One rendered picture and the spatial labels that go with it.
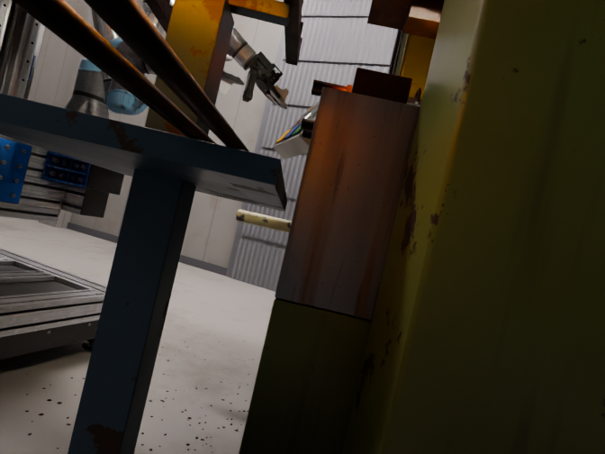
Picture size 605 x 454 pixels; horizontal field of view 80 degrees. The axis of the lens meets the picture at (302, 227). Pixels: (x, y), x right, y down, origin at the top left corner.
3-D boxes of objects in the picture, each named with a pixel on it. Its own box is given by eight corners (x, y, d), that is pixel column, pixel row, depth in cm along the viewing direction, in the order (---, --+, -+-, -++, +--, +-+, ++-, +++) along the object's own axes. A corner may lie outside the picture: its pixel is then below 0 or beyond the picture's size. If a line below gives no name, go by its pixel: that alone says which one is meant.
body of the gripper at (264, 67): (284, 75, 132) (261, 48, 128) (269, 90, 131) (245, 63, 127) (278, 81, 139) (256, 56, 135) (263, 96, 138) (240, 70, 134)
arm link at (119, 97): (131, 120, 107) (140, 84, 107) (138, 113, 97) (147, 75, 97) (102, 110, 102) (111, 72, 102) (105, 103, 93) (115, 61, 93)
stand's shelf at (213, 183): (-139, 89, 25) (-132, 61, 25) (124, 175, 65) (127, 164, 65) (275, 185, 26) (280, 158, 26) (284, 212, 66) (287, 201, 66)
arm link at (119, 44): (118, 74, 103) (124, 45, 103) (154, 82, 102) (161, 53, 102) (101, 60, 95) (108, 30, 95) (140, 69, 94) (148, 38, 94)
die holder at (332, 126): (274, 297, 73) (322, 86, 74) (289, 276, 111) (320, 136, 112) (550, 363, 71) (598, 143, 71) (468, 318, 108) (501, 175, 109)
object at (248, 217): (234, 221, 131) (237, 207, 131) (237, 222, 136) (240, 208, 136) (352, 249, 129) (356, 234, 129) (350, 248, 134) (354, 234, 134)
